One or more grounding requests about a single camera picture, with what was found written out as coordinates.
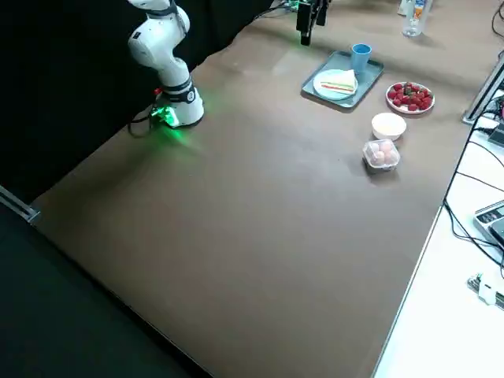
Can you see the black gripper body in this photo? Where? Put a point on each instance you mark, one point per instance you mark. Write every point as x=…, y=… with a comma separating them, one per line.
x=305, y=15

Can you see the triangular sandwich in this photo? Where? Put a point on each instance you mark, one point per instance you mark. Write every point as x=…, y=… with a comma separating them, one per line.
x=342, y=80

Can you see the blue cup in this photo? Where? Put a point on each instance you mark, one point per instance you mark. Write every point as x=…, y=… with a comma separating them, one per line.
x=360, y=57

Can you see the pale round plate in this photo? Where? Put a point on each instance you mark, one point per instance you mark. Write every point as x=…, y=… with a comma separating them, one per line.
x=323, y=93

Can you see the grey rectangular tray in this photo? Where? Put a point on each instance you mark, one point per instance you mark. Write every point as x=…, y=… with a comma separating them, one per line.
x=372, y=71

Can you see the white strawberry plate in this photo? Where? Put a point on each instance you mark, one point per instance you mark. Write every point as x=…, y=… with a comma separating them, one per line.
x=410, y=113

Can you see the clear bottle blue cap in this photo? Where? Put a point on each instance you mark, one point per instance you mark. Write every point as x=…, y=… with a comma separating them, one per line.
x=415, y=19

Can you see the red strawberries pile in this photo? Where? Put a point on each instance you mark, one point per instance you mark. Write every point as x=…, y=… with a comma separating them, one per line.
x=409, y=96

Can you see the pale pink bowl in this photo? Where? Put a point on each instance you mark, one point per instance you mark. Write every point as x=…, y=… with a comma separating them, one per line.
x=388, y=134

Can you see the brown egg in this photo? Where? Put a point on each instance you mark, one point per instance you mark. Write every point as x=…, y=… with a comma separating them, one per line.
x=387, y=146
x=379, y=158
x=391, y=156

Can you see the clear plastic egg box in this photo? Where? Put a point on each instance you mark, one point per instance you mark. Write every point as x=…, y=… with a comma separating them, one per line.
x=380, y=167

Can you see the grey hub red lights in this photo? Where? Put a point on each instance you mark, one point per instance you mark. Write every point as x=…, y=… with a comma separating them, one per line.
x=501, y=108

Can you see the dark flat device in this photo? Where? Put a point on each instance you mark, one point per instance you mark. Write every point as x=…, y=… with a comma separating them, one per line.
x=497, y=136

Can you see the grey keypad device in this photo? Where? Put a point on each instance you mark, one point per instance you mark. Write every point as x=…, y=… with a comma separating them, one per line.
x=490, y=220

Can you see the hex key set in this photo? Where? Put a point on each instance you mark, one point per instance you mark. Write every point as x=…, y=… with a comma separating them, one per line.
x=474, y=281

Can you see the white plug adapter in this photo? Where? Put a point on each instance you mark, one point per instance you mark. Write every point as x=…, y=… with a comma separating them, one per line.
x=486, y=293

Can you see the aluminium camera post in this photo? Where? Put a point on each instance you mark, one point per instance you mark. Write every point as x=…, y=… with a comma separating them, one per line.
x=482, y=94

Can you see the aluminium corner rail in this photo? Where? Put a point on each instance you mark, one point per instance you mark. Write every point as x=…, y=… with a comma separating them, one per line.
x=19, y=204

